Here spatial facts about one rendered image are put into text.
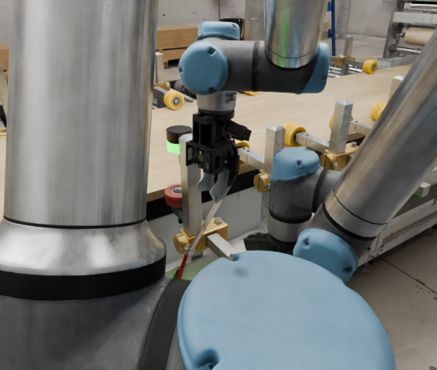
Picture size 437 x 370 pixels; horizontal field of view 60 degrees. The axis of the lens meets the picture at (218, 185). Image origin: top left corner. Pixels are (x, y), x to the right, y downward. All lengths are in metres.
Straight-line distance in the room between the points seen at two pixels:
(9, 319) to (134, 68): 0.15
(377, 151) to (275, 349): 0.27
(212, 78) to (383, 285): 1.84
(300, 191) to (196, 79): 0.23
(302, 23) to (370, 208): 0.22
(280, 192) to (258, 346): 0.44
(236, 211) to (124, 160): 1.09
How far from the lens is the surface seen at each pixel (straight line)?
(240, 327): 0.20
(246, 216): 1.34
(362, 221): 0.45
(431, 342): 2.06
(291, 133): 1.33
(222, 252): 0.90
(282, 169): 0.60
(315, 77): 0.58
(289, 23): 0.48
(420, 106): 0.39
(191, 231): 0.92
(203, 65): 0.57
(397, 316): 2.11
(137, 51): 0.24
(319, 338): 0.21
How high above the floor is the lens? 1.42
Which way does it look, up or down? 28 degrees down
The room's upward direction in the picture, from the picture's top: straight up
